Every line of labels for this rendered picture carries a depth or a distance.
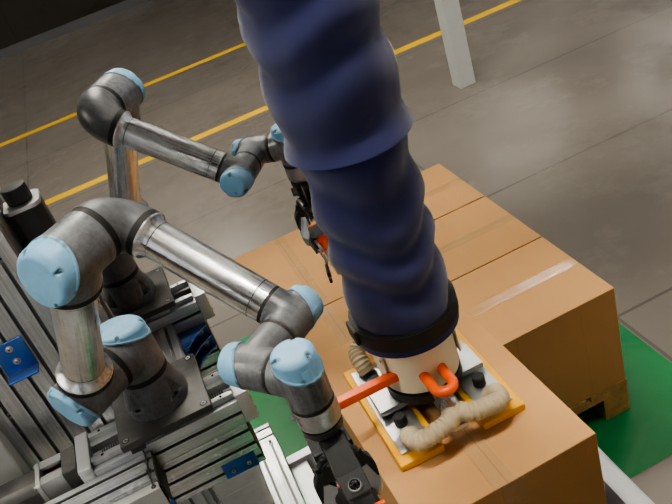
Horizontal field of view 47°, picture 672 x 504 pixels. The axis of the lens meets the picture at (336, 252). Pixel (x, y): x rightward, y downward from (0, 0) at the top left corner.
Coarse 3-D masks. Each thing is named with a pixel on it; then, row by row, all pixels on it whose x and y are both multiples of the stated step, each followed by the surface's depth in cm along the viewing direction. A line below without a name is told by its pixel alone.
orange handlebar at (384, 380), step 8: (440, 368) 158; (448, 368) 158; (384, 376) 161; (392, 376) 160; (424, 376) 157; (448, 376) 155; (368, 384) 160; (376, 384) 160; (384, 384) 160; (424, 384) 157; (432, 384) 155; (448, 384) 153; (456, 384) 153; (352, 392) 159; (360, 392) 159; (368, 392) 160; (432, 392) 154; (440, 392) 153; (448, 392) 153; (344, 400) 158; (352, 400) 159
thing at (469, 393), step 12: (480, 372) 166; (492, 372) 170; (468, 384) 168; (480, 384) 165; (504, 384) 166; (468, 396) 166; (480, 396) 164; (516, 396) 162; (516, 408) 160; (480, 420) 160; (492, 420) 159
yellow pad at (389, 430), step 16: (352, 384) 180; (368, 400) 173; (368, 416) 171; (400, 416) 163; (416, 416) 166; (384, 432) 164; (400, 448) 159; (432, 448) 157; (400, 464) 156; (416, 464) 157
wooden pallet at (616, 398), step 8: (616, 384) 265; (624, 384) 266; (600, 392) 264; (608, 392) 265; (616, 392) 267; (624, 392) 268; (584, 400) 263; (592, 400) 264; (600, 400) 265; (608, 400) 267; (616, 400) 268; (624, 400) 270; (576, 408) 263; (584, 408) 264; (600, 408) 271; (608, 408) 269; (616, 408) 270; (624, 408) 272; (608, 416) 271
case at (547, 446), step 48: (480, 336) 183; (336, 384) 184; (528, 384) 166; (480, 432) 159; (528, 432) 156; (576, 432) 152; (384, 480) 157; (432, 480) 153; (480, 480) 150; (528, 480) 149; (576, 480) 155
